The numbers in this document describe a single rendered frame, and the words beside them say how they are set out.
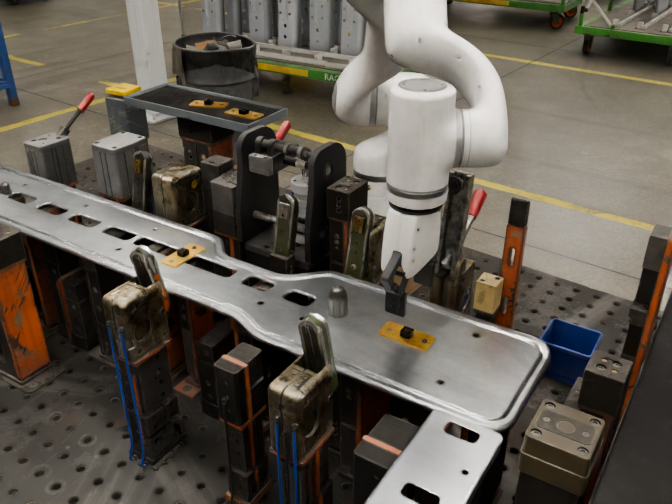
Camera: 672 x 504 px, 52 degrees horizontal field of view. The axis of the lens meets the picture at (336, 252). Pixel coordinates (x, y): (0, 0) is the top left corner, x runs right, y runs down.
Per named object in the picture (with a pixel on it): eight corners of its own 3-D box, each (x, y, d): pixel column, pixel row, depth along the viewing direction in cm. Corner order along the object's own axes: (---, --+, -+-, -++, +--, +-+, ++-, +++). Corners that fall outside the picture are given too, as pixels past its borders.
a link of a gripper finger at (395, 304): (388, 270, 98) (386, 308, 101) (377, 280, 95) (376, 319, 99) (408, 276, 96) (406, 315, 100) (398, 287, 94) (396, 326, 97)
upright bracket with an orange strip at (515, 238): (476, 441, 128) (510, 198, 104) (479, 437, 129) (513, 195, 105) (491, 447, 127) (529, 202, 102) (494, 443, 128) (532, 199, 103)
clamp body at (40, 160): (45, 272, 181) (13, 142, 163) (79, 254, 189) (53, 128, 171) (69, 282, 176) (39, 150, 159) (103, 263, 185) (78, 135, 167)
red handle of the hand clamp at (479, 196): (433, 260, 113) (469, 184, 119) (435, 266, 115) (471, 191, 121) (456, 267, 112) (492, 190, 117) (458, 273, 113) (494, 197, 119)
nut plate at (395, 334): (376, 334, 107) (377, 327, 106) (388, 321, 110) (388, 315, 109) (425, 351, 103) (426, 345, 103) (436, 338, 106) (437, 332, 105)
